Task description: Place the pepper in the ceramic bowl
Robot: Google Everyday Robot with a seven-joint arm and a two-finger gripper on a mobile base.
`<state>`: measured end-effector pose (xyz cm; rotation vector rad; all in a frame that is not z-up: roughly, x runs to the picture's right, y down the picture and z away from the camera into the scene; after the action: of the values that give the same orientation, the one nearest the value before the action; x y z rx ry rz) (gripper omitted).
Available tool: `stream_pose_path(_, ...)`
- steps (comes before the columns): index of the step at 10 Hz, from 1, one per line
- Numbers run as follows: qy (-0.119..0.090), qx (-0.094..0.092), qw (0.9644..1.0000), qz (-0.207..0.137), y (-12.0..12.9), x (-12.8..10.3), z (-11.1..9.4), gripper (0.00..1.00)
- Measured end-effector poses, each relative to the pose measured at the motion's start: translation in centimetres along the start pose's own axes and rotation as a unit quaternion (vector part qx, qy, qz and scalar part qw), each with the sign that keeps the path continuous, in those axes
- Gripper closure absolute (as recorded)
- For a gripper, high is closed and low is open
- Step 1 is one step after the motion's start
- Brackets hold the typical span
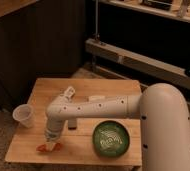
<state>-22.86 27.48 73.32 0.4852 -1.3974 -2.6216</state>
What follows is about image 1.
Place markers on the metal shelf rail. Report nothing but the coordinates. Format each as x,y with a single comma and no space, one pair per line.
139,62

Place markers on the green ceramic bowl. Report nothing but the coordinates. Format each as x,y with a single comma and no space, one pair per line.
110,139

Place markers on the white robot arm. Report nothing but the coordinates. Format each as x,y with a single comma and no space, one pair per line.
164,119

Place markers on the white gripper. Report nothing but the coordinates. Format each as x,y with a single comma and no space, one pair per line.
52,132

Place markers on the wooden table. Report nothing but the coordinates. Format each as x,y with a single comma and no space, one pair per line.
77,145

